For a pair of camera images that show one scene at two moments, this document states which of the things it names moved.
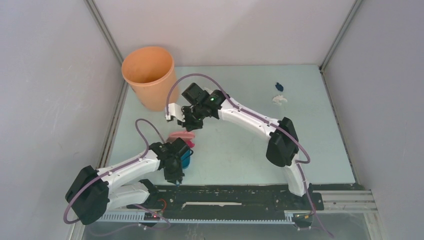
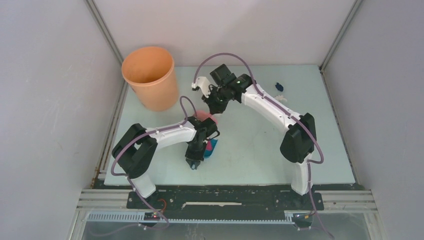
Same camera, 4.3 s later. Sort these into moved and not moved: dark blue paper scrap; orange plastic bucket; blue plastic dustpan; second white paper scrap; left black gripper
Moved: blue plastic dustpan; left black gripper
Not moved: dark blue paper scrap; second white paper scrap; orange plastic bucket
